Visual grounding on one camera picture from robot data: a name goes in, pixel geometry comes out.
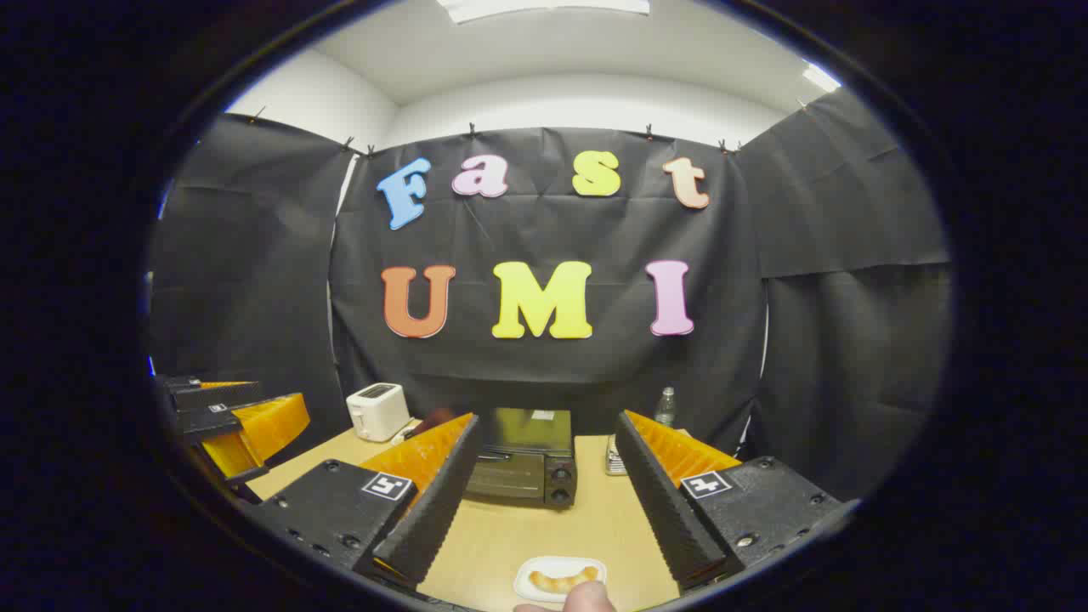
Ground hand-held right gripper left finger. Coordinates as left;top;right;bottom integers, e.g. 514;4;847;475
246;413;484;589

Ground black backdrop cloth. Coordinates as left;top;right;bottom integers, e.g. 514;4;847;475
149;85;953;502

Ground white plate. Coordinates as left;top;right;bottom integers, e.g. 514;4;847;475
513;556;608;604

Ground white toaster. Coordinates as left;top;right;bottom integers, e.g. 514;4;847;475
346;382;411;443

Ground black electric oven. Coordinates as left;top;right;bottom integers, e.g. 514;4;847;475
464;407;580;510

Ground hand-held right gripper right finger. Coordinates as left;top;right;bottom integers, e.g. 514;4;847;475
614;410;855;592

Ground golden croissant bread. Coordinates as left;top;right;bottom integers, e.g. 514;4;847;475
529;566;601;594

